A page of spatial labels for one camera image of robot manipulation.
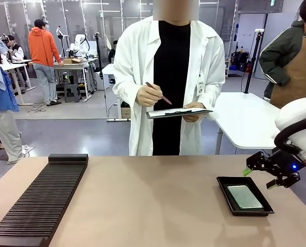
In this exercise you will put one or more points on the white name badge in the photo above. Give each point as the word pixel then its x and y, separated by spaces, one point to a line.
pixel 200 85

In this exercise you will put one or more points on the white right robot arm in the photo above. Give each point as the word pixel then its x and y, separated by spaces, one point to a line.
pixel 299 118

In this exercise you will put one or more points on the white background workbench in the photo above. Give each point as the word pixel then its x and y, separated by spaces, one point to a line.
pixel 73 65

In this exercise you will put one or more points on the flat cardboard box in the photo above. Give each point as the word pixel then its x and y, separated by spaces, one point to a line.
pixel 74 60

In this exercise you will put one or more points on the dark red pen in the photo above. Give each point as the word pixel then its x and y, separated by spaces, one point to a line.
pixel 166 99

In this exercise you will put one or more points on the seated person in varsity jacket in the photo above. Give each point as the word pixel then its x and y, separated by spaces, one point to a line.
pixel 14 50

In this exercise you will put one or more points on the white rounded table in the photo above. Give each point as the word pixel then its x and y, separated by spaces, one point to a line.
pixel 243 121

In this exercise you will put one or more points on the person's right forearm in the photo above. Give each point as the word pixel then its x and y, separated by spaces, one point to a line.
pixel 127 85

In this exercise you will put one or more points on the grey clipboard with paper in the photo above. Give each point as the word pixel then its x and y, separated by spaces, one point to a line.
pixel 178 113

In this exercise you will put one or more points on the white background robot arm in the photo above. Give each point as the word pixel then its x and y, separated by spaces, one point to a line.
pixel 78 43

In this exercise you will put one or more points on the black tripod with camera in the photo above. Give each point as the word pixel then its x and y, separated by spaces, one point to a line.
pixel 99 51

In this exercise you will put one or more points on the wooden shoe rack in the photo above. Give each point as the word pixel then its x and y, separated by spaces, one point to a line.
pixel 227 69

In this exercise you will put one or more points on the black bags pile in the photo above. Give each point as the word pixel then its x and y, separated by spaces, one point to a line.
pixel 241 61

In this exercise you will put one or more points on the white background desk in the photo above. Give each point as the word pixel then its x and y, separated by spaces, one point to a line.
pixel 109 69

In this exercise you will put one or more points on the person in white lab coat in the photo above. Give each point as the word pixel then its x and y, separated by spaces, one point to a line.
pixel 171 64

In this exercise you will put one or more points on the person in orange hoodie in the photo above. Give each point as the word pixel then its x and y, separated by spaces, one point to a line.
pixel 42 49

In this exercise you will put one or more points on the black plastic tray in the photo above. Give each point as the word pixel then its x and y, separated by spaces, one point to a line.
pixel 223 195

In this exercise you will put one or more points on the white background side table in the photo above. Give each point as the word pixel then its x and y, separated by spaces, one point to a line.
pixel 14 67

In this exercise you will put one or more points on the grey step stool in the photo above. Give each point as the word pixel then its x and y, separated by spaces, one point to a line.
pixel 72 93

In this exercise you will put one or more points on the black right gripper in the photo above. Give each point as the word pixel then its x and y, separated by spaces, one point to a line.
pixel 284 164

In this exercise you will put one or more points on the person's left hand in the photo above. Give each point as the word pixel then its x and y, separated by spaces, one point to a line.
pixel 193 117

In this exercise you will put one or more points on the green PCB board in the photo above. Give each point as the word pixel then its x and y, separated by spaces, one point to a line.
pixel 245 196

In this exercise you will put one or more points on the person's right hand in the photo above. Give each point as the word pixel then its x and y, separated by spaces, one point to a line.
pixel 148 96

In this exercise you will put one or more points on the black camera pole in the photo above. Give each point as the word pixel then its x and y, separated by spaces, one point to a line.
pixel 253 61

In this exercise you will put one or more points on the person in blue shirt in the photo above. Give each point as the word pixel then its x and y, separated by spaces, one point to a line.
pixel 1 103

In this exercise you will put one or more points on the person's left forearm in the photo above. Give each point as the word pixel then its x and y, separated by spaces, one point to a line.
pixel 214 103

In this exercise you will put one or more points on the person in brown apron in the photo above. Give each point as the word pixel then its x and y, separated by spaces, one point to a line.
pixel 292 59

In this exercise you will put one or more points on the black slotted PCB rack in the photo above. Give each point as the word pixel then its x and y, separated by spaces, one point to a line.
pixel 39 200

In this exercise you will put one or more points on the small cardboard box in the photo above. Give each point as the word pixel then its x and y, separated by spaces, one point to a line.
pixel 125 112

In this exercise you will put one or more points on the seated person in black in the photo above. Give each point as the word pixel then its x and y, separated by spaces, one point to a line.
pixel 112 52

